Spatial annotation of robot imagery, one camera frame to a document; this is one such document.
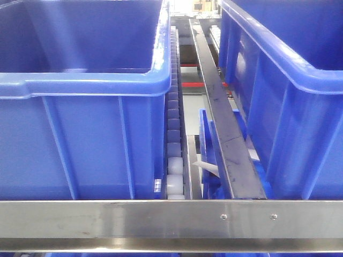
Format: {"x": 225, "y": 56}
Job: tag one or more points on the large blue bin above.
{"x": 284, "y": 62}
{"x": 83, "y": 93}

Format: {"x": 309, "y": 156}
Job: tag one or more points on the large blue bin right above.
{"x": 284, "y": 62}

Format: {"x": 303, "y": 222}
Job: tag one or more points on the large blue bin left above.
{"x": 83, "y": 93}

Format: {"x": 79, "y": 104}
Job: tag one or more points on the white roller track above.
{"x": 175, "y": 160}

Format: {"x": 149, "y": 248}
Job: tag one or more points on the steel front shelf rail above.
{"x": 171, "y": 226}

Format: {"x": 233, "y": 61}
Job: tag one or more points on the steel divider bar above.
{"x": 238, "y": 175}

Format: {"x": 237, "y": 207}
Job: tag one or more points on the blue bin on lower level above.
{"x": 212, "y": 188}

